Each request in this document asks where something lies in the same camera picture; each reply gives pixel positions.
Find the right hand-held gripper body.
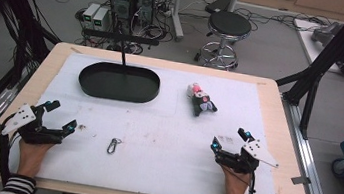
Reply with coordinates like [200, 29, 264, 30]
[214, 133, 283, 179]

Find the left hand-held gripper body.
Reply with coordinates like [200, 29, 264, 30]
[0, 98, 70, 149]

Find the silver carabiner with key ring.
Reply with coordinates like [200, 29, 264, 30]
[105, 136, 124, 157]

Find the person's right hand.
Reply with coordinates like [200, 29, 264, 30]
[217, 165, 254, 194]

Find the person's left hand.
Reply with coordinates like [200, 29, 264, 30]
[14, 138, 56, 182]

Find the black and pink plush toy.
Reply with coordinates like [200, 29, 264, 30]
[183, 81, 222, 120]

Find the white foam mat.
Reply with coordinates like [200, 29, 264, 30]
[6, 45, 296, 194]

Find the black oval tray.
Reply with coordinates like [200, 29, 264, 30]
[75, 58, 164, 106]

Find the black T-shaped stand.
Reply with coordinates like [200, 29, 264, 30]
[78, 28, 161, 72]

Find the white power supply unit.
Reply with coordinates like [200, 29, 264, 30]
[80, 1, 102, 32]
[91, 6, 111, 33]

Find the black round stool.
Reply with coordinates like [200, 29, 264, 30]
[192, 7, 255, 74]

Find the white floor board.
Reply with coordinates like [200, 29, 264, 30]
[287, 17, 344, 77]

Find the black flat case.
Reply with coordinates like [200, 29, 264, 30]
[203, 0, 233, 17]

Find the grey metal table leg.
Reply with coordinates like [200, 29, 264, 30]
[166, 0, 190, 43]

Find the black sleeved gripper cable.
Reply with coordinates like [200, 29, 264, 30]
[0, 113, 25, 189]

